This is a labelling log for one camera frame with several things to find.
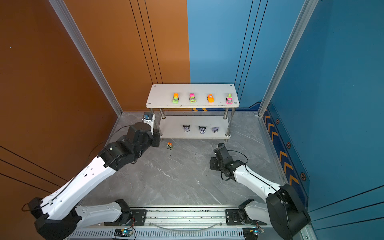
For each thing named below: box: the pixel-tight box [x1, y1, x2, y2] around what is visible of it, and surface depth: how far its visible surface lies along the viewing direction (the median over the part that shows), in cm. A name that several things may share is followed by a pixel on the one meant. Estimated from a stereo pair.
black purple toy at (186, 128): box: [182, 124, 191, 132], surface depth 99 cm
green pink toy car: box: [226, 93, 233, 105], surface depth 77 cm
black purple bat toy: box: [198, 125, 207, 134], surface depth 98 cm
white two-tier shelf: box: [146, 83, 240, 142], surface depth 87 cm
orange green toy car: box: [172, 93, 180, 104], surface depth 79 cm
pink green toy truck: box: [189, 93, 197, 103], surface depth 79 cm
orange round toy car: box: [207, 94, 215, 103], surface depth 79 cm
